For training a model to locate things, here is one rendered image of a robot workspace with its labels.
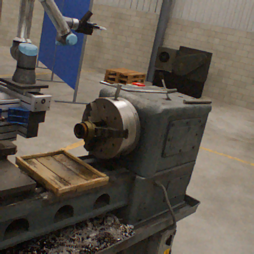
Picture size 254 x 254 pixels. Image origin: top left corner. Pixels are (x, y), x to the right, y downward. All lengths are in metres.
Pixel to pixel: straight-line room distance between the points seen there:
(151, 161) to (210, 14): 10.24
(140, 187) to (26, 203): 0.73
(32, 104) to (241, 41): 9.95
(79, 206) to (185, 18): 10.70
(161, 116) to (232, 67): 9.87
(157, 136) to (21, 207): 0.78
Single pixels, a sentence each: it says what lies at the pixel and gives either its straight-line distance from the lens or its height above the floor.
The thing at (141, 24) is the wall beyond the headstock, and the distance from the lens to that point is 12.45.
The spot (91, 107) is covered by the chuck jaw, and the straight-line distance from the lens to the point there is 1.69.
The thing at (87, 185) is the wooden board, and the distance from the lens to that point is 1.52.
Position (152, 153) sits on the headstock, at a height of 1.00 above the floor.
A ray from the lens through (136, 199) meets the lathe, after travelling 1.84.
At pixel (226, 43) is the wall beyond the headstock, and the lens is 11.54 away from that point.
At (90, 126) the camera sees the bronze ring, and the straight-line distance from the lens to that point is 1.60.
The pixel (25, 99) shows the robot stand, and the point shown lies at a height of 1.08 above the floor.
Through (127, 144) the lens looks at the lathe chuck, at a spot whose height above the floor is 1.05.
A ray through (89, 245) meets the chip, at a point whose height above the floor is 0.59.
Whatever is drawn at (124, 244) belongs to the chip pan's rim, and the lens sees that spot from 1.77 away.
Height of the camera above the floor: 1.58
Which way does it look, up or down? 15 degrees down
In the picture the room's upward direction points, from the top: 12 degrees clockwise
